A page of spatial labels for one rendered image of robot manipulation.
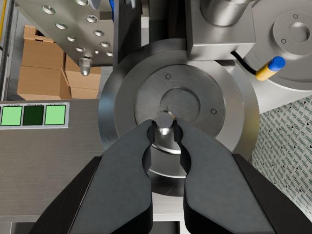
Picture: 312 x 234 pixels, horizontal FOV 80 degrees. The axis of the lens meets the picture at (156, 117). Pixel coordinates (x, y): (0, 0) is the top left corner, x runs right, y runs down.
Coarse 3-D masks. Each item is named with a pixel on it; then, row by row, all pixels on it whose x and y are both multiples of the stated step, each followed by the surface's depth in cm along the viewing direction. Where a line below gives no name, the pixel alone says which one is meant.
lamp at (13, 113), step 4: (4, 108) 51; (8, 108) 51; (12, 108) 51; (16, 108) 51; (20, 108) 51; (4, 112) 51; (8, 112) 51; (12, 112) 51; (16, 112) 51; (20, 112) 51; (4, 116) 51; (8, 116) 51; (12, 116) 51; (16, 116) 51; (4, 120) 51; (8, 120) 51; (12, 120) 51; (16, 120) 51; (4, 124) 50; (8, 124) 50; (12, 124) 50; (16, 124) 50
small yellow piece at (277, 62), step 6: (234, 54) 15; (240, 60) 15; (270, 60) 13; (276, 60) 12; (282, 60) 12; (246, 66) 15; (264, 66) 13; (270, 66) 12; (276, 66) 12; (282, 66) 12; (252, 72) 14; (258, 72) 14; (264, 72) 13; (270, 72) 13; (258, 78) 14; (264, 78) 14
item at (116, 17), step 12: (120, 0) 21; (120, 12) 21; (132, 12) 31; (120, 24) 21; (132, 24) 30; (120, 36) 21; (132, 36) 30; (120, 48) 20; (132, 48) 30; (120, 60) 20
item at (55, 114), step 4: (48, 108) 51; (52, 108) 51; (56, 108) 51; (60, 108) 51; (64, 108) 51; (48, 112) 51; (52, 112) 51; (56, 112) 51; (60, 112) 51; (64, 112) 51; (48, 116) 51; (52, 116) 51; (56, 116) 51; (60, 116) 50; (48, 120) 50; (52, 120) 50; (56, 120) 50; (60, 120) 50
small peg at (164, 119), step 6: (156, 114) 12; (162, 114) 12; (168, 114) 12; (156, 120) 12; (162, 120) 12; (168, 120) 12; (174, 120) 12; (156, 126) 12; (162, 126) 12; (168, 126) 12; (162, 132) 13; (168, 132) 14
